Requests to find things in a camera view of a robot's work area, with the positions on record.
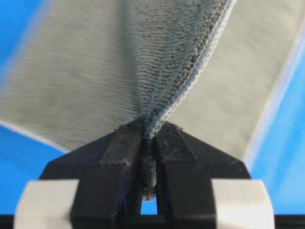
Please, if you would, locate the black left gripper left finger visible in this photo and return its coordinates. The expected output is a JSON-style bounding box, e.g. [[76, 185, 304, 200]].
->
[[13, 117, 147, 229]]

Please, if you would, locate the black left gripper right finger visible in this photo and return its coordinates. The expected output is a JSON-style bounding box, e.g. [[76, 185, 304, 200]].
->
[[152, 123, 276, 229]]

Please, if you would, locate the grey microfibre towel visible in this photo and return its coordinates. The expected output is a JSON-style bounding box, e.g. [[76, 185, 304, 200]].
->
[[0, 0, 305, 201]]

